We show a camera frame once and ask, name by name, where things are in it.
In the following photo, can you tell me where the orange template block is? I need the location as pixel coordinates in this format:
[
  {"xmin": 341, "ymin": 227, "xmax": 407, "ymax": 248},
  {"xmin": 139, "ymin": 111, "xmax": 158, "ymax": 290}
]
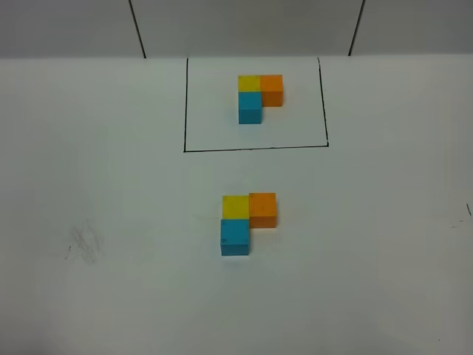
[{"xmin": 260, "ymin": 75, "xmax": 284, "ymax": 107}]

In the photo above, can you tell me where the yellow template block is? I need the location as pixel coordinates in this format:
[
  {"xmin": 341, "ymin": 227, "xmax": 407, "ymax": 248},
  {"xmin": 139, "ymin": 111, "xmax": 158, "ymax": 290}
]
[{"xmin": 238, "ymin": 75, "xmax": 261, "ymax": 92}]

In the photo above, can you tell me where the blue template block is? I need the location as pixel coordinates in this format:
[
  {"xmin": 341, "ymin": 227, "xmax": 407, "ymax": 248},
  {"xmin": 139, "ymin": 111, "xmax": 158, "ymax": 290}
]
[{"xmin": 238, "ymin": 92, "xmax": 262, "ymax": 124}]

